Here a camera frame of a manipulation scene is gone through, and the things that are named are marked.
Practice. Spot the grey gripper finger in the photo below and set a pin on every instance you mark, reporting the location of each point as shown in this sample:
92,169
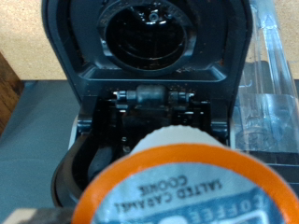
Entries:
40,217

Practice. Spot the orange-lidded coffee pod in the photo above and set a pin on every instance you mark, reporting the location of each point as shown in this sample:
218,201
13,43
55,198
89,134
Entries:
187,186

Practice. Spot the black Keurig coffee machine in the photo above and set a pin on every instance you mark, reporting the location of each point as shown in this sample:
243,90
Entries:
78,46

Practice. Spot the clear water tank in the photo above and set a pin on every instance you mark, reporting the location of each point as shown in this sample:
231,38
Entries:
267,118

